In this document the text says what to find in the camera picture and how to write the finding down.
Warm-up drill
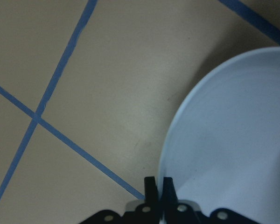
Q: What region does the light blue plate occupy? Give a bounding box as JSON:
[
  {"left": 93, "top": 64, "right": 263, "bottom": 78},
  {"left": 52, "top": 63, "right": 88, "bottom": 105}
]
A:
[{"left": 158, "top": 47, "right": 280, "bottom": 224}]

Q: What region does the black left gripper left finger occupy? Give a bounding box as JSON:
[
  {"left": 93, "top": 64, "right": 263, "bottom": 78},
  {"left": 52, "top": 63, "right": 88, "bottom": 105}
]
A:
[{"left": 144, "top": 176, "right": 159, "bottom": 224}]

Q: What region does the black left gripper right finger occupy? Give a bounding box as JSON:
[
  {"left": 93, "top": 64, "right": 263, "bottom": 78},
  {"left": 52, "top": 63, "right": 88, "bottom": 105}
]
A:
[{"left": 162, "top": 177, "right": 178, "bottom": 224}]

